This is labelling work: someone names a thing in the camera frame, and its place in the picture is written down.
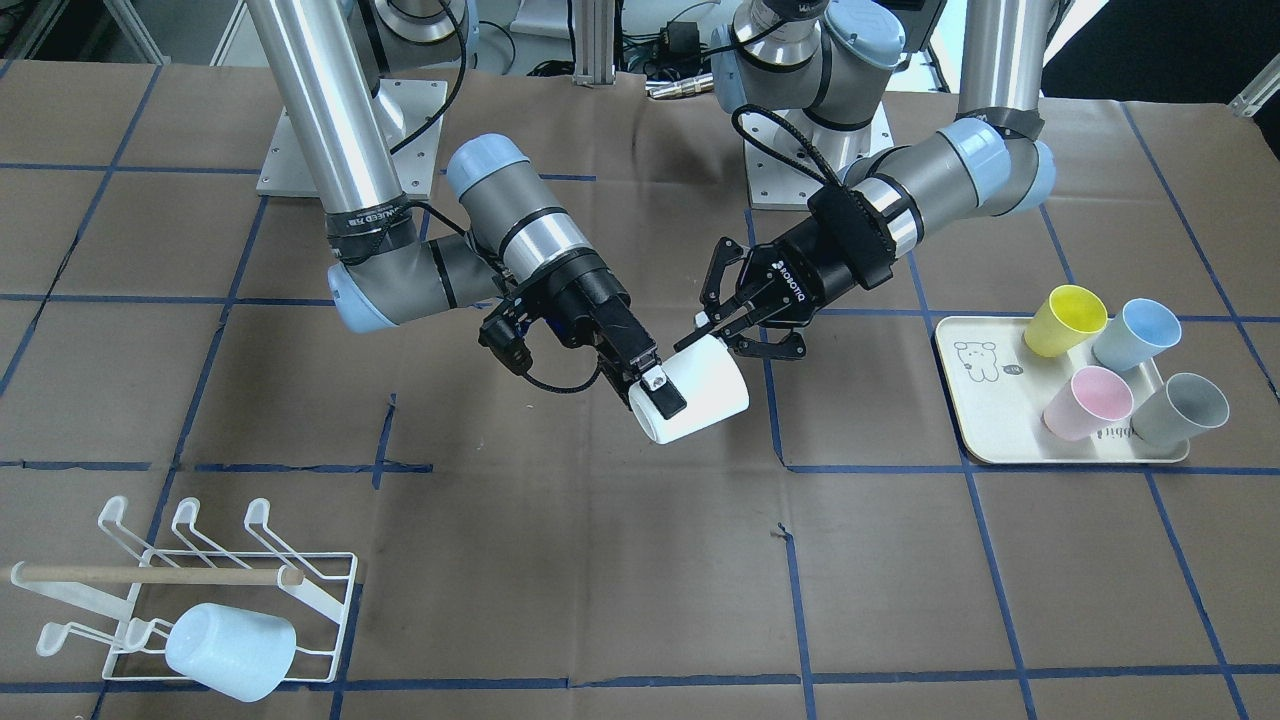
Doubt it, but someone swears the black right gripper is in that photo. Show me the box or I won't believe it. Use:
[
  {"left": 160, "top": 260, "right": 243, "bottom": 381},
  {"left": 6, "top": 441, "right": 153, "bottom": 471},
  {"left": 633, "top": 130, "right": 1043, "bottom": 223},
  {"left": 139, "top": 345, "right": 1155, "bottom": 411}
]
[{"left": 477, "top": 250, "right": 687, "bottom": 420}]

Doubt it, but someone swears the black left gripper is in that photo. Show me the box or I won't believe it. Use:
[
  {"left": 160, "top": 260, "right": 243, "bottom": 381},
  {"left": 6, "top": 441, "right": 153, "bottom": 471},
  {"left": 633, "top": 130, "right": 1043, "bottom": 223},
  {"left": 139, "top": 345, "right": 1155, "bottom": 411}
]
[{"left": 673, "top": 217, "right": 851, "bottom": 361}]

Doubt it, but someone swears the white plastic cup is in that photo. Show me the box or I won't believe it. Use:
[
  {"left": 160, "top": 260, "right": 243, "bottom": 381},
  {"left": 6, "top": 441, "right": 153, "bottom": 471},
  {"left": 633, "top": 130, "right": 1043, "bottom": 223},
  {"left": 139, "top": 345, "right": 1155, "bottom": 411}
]
[{"left": 628, "top": 336, "right": 749, "bottom": 445}]

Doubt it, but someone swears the light blue plastic cup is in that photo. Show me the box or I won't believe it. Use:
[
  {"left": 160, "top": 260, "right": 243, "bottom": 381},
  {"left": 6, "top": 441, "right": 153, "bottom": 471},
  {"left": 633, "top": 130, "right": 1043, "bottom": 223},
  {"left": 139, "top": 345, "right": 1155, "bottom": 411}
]
[{"left": 165, "top": 603, "right": 296, "bottom": 702}]

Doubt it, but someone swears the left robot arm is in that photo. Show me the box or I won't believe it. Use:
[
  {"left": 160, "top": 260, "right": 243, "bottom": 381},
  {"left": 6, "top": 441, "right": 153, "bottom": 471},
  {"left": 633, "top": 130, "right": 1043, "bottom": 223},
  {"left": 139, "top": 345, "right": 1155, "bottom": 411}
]
[{"left": 677, "top": 1, "right": 1065, "bottom": 359}]

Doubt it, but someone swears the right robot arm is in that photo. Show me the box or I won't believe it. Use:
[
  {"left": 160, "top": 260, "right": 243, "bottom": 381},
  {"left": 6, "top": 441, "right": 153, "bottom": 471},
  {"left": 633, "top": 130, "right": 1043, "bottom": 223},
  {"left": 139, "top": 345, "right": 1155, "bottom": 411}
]
[{"left": 247, "top": 1, "right": 690, "bottom": 420}]

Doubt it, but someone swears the yellow plastic cup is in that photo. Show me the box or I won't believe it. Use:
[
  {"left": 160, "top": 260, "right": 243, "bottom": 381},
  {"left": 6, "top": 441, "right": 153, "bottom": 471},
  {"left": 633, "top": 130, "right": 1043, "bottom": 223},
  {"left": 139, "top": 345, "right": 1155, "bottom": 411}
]
[{"left": 1023, "top": 284, "right": 1108, "bottom": 357}]

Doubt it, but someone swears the pink plastic cup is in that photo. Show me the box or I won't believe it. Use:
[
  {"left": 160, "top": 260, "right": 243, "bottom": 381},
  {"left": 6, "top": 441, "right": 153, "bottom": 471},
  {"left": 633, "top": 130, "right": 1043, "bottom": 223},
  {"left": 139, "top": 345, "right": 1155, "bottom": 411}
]
[{"left": 1042, "top": 366, "right": 1134, "bottom": 441}]

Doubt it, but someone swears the light blue cup on tray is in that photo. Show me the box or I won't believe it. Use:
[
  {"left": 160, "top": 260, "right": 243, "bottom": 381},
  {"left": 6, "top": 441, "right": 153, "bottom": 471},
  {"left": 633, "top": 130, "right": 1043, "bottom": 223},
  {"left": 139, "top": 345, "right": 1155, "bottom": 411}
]
[{"left": 1092, "top": 299, "right": 1181, "bottom": 373}]

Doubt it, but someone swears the grey plastic cup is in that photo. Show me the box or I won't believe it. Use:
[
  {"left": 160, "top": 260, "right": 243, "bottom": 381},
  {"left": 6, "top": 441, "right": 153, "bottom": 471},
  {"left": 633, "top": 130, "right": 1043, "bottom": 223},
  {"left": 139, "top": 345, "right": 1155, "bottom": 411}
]
[{"left": 1132, "top": 372, "right": 1230, "bottom": 447}]

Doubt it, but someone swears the cream serving tray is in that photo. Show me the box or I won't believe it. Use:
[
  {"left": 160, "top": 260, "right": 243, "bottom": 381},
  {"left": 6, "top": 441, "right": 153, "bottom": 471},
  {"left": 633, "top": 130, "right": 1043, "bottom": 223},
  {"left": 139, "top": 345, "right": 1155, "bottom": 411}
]
[{"left": 934, "top": 316, "right": 1190, "bottom": 464}]

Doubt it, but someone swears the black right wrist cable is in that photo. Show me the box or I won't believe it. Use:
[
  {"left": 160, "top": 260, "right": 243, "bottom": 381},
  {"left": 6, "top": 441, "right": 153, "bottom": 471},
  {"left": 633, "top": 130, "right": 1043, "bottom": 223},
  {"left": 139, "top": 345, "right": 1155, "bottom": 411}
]
[{"left": 385, "top": 0, "right": 605, "bottom": 393}]

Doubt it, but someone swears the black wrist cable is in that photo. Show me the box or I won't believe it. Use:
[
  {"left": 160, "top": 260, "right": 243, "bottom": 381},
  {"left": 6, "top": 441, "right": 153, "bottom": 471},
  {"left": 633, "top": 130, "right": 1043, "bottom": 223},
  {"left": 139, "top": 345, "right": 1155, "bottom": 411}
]
[
  {"left": 730, "top": 104, "right": 851, "bottom": 201},
  {"left": 385, "top": 0, "right": 605, "bottom": 393}
]

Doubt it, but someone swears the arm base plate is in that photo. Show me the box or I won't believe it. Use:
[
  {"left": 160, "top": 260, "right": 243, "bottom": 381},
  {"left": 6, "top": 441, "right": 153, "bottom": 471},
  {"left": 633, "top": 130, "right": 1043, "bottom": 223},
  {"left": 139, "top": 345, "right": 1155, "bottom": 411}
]
[
  {"left": 742, "top": 105, "right": 893, "bottom": 211},
  {"left": 256, "top": 79, "right": 448, "bottom": 201}
]

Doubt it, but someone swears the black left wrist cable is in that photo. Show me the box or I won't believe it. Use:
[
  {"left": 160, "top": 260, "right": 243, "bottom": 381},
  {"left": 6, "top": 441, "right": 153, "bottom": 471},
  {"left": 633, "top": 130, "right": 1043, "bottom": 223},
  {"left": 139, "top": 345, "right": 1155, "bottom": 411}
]
[{"left": 730, "top": 104, "right": 851, "bottom": 201}]

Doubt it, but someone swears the aluminium frame post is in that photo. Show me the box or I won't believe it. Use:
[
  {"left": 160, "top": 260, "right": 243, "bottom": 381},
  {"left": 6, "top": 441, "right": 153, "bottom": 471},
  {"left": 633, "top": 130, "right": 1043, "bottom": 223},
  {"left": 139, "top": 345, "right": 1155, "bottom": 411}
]
[{"left": 570, "top": 1, "right": 620, "bottom": 87}]

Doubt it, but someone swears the white wire cup rack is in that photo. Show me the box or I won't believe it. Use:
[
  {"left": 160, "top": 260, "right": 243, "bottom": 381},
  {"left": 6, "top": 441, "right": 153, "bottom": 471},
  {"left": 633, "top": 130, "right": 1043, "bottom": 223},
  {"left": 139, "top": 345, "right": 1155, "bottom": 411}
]
[{"left": 10, "top": 496, "right": 358, "bottom": 685}]

